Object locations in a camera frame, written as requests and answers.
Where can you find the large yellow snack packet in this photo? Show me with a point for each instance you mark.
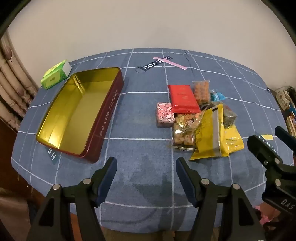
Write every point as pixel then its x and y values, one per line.
pixel 205 139

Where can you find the red and gold tin box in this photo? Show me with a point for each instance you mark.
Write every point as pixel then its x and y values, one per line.
pixel 76 109

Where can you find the clear bag of nuts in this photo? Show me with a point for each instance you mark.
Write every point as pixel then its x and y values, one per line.
pixel 183 139

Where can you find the patterned beige curtain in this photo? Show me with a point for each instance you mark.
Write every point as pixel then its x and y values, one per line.
pixel 11 92

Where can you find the green tissue pack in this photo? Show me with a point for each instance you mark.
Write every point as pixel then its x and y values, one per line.
pixel 54 77

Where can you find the small yellow snack packet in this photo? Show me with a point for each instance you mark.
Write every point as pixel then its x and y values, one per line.
pixel 233 141

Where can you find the clear orange snack packet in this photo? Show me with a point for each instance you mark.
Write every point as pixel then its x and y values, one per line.
pixel 201 91

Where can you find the blue checked tablecloth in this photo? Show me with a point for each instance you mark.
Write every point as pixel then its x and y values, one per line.
pixel 143 115

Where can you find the pink patterned snack packet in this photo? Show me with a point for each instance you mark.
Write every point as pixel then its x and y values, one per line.
pixel 164 114

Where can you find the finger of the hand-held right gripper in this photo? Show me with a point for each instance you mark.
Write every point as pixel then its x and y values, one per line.
pixel 263 151
pixel 286 139

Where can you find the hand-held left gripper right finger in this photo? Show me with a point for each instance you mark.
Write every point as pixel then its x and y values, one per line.
pixel 186 180

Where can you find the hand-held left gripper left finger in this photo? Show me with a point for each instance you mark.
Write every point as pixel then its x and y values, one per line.
pixel 108 178

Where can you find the dark grey snack packet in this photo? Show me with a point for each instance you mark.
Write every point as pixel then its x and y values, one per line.
pixel 230 118

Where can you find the pile of boxes and books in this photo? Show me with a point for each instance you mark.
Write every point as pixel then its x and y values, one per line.
pixel 285 97

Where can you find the blue candy packet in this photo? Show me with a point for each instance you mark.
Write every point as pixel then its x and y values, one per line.
pixel 217 96

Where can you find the red snack packet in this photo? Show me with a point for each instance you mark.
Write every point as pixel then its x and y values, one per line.
pixel 183 97

